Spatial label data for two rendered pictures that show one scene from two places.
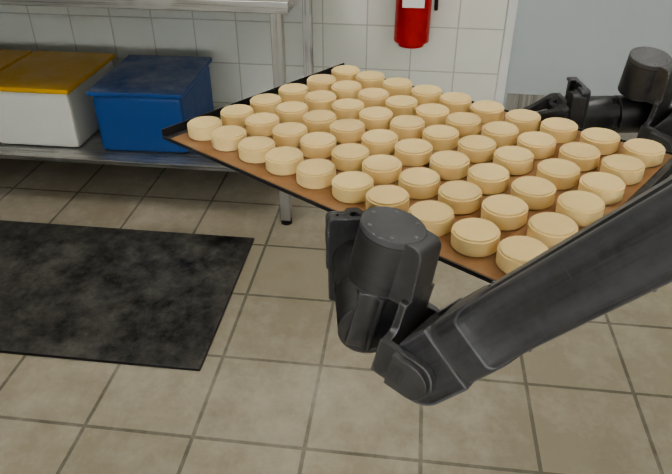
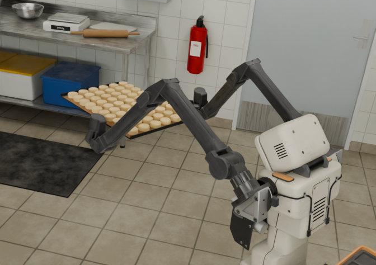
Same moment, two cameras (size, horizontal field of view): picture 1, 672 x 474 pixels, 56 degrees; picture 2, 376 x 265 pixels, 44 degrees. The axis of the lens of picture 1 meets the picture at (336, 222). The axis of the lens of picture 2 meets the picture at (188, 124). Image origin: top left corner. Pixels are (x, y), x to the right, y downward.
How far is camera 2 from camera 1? 147 cm
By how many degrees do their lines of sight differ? 7
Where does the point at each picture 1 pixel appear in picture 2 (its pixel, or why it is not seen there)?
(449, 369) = (102, 144)
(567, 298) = (118, 128)
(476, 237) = not seen: hidden behind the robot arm
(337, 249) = not seen: hidden behind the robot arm
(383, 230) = (94, 117)
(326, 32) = (157, 61)
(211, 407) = (69, 211)
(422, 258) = (100, 122)
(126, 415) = (34, 208)
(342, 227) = not seen: hidden behind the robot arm
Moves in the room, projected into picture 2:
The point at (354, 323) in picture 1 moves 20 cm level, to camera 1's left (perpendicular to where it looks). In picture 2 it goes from (88, 136) to (41, 130)
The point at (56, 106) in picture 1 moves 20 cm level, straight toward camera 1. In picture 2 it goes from (25, 80) to (26, 89)
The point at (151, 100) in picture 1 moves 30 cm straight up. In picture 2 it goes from (68, 83) to (67, 49)
